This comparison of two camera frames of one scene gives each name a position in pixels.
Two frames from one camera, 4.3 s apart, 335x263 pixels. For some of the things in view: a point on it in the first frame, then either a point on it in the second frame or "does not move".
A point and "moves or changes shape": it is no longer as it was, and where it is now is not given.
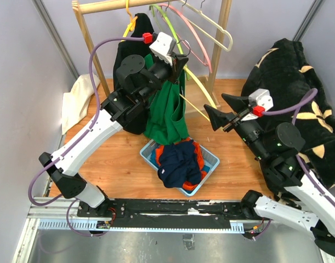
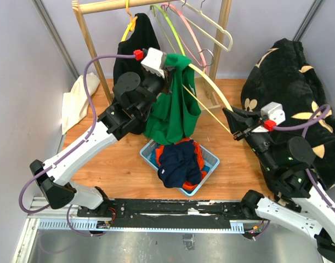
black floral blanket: (299, 99) does not move
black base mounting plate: (169, 214) does not move
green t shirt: (167, 122) moves or changes shape
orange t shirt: (188, 186) does not move
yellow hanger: (131, 26) does not move
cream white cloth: (75, 104) does not move
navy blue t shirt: (179, 165) does not move
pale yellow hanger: (204, 89) → (219, 88)
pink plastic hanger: (200, 39) moves or changes shape
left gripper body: (174, 68) → (166, 85)
